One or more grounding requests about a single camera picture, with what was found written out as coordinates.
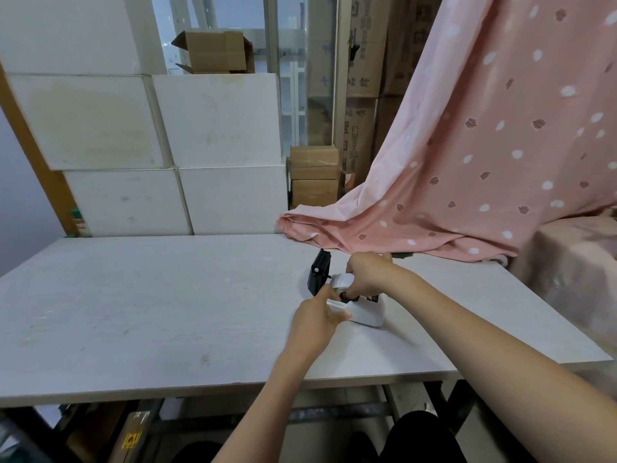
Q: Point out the person's left thumb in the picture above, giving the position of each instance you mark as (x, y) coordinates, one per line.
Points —
(339, 317)

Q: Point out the person's right fingers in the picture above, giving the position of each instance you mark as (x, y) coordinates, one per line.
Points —
(355, 279)

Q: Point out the white label printer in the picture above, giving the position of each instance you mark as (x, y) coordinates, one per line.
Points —
(369, 314)

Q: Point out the tall printed cardboard box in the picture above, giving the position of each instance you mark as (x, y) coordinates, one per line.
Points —
(369, 43)
(357, 139)
(409, 43)

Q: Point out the small taped cardboard box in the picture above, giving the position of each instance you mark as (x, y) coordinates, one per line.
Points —
(313, 162)
(314, 192)

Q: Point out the person's right forearm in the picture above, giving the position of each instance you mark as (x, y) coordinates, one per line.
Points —
(491, 361)

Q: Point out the person's left forearm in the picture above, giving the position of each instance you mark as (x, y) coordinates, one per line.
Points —
(270, 405)

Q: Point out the person's left hand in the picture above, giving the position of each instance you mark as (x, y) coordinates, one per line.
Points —
(311, 327)

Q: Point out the green bottle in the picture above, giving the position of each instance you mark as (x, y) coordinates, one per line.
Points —
(81, 224)

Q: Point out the pink patterned curtain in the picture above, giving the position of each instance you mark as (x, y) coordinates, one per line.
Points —
(482, 139)

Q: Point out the white metal rack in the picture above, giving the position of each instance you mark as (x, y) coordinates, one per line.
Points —
(295, 101)

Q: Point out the open brown cardboard box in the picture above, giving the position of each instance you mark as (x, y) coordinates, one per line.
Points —
(217, 52)

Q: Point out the person's right hand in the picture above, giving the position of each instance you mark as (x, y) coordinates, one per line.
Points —
(373, 274)

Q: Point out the orange wooden beam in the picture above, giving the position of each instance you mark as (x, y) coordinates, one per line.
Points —
(38, 159)

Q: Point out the white label tape roll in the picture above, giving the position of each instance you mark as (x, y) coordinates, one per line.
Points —
(340, 280)

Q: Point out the cardboard box with warning label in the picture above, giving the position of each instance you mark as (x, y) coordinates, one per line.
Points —
(132, 436)

